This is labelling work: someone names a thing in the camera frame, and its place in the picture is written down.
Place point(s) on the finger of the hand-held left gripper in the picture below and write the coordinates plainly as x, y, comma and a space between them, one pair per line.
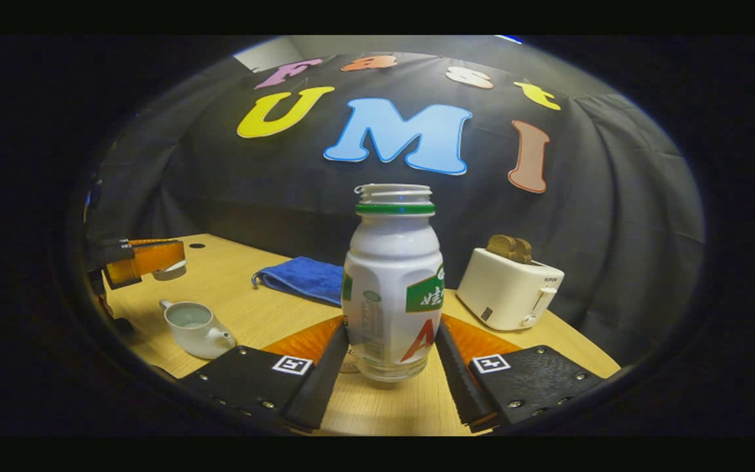
148, 257

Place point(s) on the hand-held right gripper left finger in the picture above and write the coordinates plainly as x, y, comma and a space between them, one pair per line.
325, 380

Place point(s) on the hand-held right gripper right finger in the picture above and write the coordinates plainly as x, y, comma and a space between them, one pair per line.
456, 383

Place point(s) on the white blue-patterned teacup lid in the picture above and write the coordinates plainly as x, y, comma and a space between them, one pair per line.
171, 271

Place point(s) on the round wooden coaster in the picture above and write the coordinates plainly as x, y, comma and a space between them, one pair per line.
349, 362

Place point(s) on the white ceramic teacup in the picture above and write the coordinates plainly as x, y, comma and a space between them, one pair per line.
197, 337

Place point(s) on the white plastic water bottle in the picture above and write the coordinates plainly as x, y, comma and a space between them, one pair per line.
390, 282

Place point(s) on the white toaster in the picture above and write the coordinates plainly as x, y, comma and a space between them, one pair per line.
502, 295

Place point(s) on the blue folded towel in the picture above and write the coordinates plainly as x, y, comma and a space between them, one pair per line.
305, 278

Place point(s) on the black backdrop cloth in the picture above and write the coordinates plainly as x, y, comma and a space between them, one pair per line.
253, 183

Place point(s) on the brown bread slice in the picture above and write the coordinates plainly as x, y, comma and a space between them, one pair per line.
501, 247
524, 251

